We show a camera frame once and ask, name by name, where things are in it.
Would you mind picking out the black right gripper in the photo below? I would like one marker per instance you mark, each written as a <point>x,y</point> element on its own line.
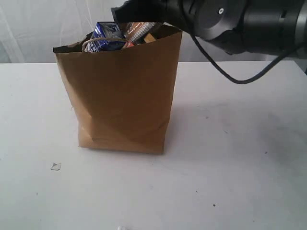
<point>173,12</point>

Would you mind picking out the spaghetti packet dark blue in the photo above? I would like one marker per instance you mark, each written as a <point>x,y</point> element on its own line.
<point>136,30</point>

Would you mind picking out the clear nut jar gold lid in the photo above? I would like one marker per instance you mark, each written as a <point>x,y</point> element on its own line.
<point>149,38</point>

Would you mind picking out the brown stand-up pouch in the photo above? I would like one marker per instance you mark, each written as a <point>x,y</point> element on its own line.
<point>128,45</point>

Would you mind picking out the white wad bottom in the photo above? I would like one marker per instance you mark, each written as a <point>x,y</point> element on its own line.
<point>121,228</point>

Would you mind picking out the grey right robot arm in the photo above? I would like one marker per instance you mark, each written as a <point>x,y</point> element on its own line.
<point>235,26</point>

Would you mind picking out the brown paper bag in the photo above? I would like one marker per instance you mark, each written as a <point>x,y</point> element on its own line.
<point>122,99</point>

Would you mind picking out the clear plastic scrap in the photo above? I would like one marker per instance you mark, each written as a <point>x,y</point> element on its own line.
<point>56,167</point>

